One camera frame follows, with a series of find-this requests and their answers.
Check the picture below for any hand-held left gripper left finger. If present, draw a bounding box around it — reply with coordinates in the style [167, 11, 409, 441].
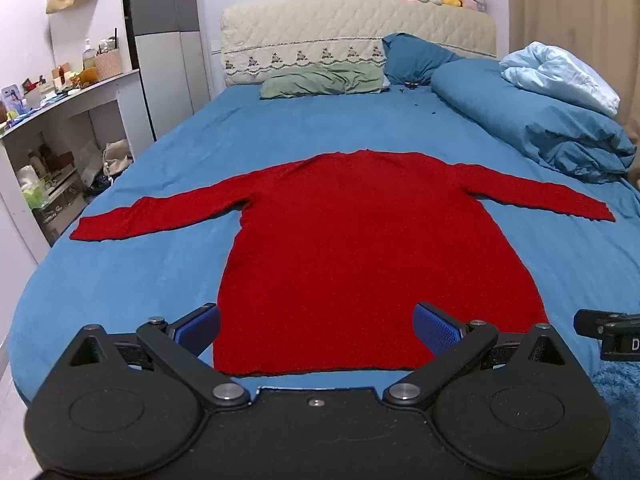
[67, 303, 251, 409]

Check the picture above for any red knit sweater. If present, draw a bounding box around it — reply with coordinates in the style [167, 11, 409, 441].
[69, 149, 616, 376]

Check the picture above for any beige quilted headboard cover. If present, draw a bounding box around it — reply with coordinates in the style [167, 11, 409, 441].
[220, 0, 498, 88]

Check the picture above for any light blue blanket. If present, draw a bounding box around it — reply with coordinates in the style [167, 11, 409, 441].
[499, 41, 622, 118]

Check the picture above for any clear storage box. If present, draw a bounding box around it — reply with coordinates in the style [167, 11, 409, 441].
[31, 167, 90, 243]

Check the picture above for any beige curtain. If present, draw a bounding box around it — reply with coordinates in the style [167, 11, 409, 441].
[506, 0, 640, 126]

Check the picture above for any blue rolled duvet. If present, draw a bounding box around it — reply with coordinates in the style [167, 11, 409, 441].
[431, 57, 638, 183]

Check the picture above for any blue fluffy rug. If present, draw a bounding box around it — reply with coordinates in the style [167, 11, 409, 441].
[589, 359, 640, 480]

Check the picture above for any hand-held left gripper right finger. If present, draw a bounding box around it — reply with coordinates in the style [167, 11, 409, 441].
[382, 301, 576, 408]

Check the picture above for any dark blue pillow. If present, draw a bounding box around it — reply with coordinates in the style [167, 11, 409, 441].
[382, 33, 466, 86]

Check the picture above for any green pillow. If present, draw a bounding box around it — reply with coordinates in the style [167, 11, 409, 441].
[259, 62, 390, 100]

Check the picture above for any white shelf desk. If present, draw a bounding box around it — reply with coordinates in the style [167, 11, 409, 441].
[0, 67, 157, 266]

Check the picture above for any woven basket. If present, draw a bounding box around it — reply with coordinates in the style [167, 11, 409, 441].
[94, 49, 124, 81]

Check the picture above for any small picture frame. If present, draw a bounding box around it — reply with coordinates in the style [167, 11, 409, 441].
[2, 85, 27, 115]

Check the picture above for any white and grey wardrobe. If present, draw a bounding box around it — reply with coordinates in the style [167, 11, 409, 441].
[126, 0, 214, 142]

